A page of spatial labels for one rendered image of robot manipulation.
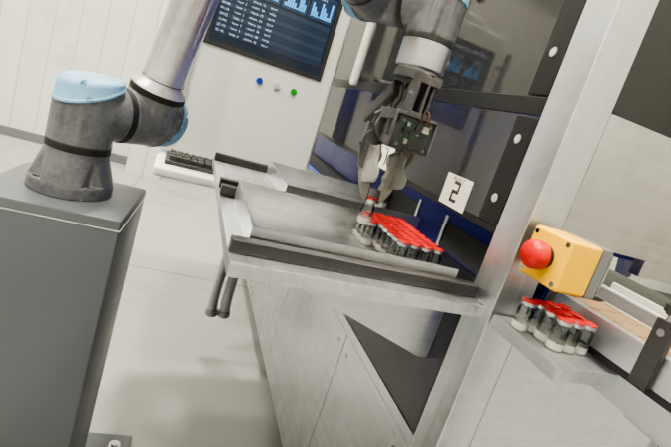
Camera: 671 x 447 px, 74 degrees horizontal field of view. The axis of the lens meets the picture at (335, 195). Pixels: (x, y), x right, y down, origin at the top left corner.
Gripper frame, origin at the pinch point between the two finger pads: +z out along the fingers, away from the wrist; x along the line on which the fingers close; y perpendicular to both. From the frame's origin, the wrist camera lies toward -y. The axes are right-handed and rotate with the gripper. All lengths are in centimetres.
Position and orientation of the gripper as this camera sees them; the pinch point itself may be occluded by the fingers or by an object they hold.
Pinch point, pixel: (371, 193)
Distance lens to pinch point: 73.2
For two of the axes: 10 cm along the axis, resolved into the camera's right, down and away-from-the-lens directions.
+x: 9.1, 2.3, 3.3
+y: 2.7, 2.7, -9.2
